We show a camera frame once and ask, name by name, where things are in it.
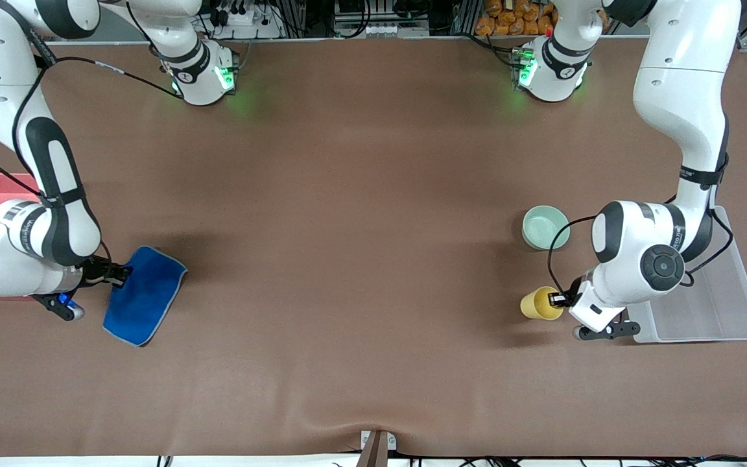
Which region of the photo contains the yellow cup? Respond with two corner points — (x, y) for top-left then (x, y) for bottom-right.
(520, 286), (565, 321)

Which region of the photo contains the blue cloth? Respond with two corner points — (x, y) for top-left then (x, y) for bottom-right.
(102, 245), (188, 348)

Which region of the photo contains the mint green bowl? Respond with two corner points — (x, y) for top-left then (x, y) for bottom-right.
(521, 205), (571, 251)

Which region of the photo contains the translucent white plastic bin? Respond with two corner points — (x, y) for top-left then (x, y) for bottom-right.
(626, 206), (747, 343)

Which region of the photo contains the brown table cover mat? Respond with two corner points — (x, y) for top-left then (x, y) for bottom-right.
(0, 38), (747, 458)

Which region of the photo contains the white power strip with plugs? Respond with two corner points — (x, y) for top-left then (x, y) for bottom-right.
(208, 3), (283, 40)

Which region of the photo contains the orange packets pile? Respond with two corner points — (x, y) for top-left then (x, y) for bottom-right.
(475, 0), (559, 36)

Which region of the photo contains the white socket strip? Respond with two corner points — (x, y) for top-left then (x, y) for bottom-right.
(335, 23), (429, 38)

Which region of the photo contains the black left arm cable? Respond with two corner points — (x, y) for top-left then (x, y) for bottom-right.
(547, 206), (735, 298)

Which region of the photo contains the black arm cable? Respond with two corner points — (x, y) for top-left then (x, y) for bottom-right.
(0, 55), (183, 198)
(547, 206), (735, 298)

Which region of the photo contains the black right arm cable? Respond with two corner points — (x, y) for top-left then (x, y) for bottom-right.
(0, 55), (183, 198)

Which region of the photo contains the metal table edge bracket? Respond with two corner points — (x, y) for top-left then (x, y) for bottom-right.
(361, 430), (397, 451)

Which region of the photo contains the brown post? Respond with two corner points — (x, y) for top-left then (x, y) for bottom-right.
(356, 431), (389, 467)

